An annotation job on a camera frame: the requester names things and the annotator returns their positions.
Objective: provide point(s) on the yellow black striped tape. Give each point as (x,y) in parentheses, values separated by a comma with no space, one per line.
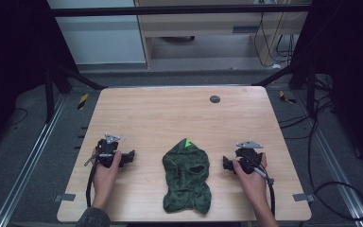
(286,98)
(82,101)

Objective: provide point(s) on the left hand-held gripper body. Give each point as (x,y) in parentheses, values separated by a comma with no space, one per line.
(107,150)

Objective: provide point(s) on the white cabinet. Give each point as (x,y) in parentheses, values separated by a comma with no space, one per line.
(100,34)

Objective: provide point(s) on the person's left hand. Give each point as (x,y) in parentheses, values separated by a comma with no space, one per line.
(105,175)

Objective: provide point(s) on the wooden desk cabinet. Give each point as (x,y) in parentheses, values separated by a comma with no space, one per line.
(220,28)

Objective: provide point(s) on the person's right hand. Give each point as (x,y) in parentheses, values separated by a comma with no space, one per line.
(250,180)

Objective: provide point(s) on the black frame crossbar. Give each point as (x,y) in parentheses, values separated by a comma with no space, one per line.
(176,10)

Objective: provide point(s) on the aluminium floor rail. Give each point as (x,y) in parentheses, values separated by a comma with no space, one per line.
(340,167)
(25,167)

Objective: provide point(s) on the green knitted hood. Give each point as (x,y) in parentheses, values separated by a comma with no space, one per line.
(187,177)

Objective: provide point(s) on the grey table grommet cap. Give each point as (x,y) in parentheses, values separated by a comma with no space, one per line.
(215,99)

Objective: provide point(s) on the grey tape strip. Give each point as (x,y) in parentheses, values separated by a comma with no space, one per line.
(303,197)
(64,197)

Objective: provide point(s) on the black stand leg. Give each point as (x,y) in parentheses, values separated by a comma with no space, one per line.
(296,78)
(69,78)

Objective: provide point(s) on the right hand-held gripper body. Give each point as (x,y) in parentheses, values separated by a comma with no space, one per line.
(248,157)

